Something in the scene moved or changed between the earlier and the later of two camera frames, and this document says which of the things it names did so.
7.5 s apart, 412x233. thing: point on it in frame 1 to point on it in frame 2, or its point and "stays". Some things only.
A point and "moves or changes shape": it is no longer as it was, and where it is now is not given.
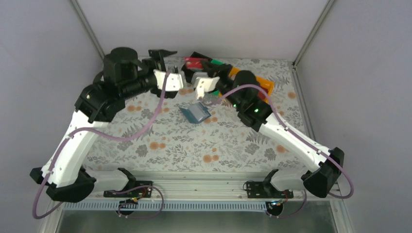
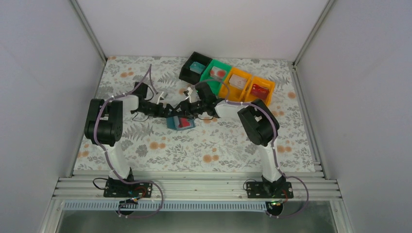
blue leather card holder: [196, 113] moves or changes shape
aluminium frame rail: [195, 187] stays
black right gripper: [219, 68] to [184, 110]
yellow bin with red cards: [267, 85] stays
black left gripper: [159, 54] to [165, 113]
